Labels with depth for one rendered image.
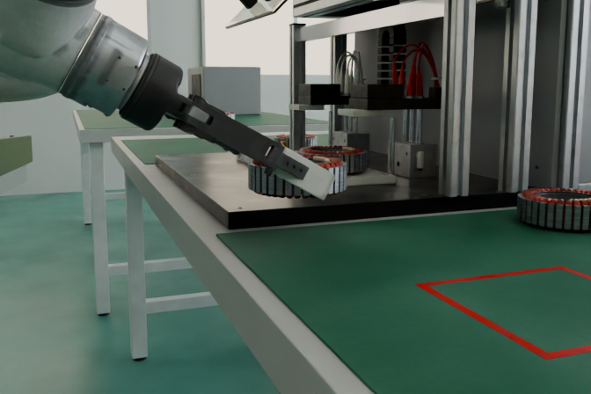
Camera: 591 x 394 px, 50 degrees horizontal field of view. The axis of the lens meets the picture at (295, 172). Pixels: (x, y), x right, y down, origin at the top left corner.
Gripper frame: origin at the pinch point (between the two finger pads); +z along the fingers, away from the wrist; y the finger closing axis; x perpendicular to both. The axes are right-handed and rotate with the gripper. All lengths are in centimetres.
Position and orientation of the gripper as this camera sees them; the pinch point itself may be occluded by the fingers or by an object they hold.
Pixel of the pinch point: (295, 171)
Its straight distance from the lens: 71.6
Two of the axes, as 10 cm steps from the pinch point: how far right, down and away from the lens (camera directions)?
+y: 3.5, 1.3, -9.3
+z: 8.1, 4.5, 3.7
